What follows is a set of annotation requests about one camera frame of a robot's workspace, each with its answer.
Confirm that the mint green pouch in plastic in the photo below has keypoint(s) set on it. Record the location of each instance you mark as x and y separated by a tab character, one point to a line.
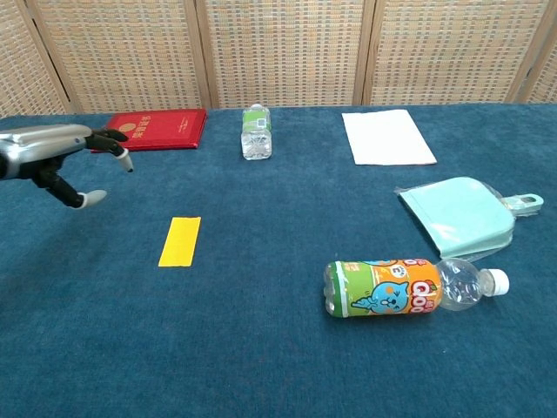
461	215

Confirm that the orange cartoon-label plastic bottle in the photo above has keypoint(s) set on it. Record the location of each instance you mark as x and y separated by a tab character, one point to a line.
391	287

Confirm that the red certificate book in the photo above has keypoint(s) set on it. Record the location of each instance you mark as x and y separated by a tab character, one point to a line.
159	129

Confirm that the clear green-label water bottle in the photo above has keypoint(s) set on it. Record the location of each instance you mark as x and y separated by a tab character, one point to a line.
257	135

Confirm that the woven folding screen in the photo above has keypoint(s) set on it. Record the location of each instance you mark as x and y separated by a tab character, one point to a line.
278	52

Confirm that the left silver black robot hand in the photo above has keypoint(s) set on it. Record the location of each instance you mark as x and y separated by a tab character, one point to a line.
48	143

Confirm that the white paper sheet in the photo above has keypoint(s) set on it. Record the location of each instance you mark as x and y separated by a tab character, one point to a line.
387	136

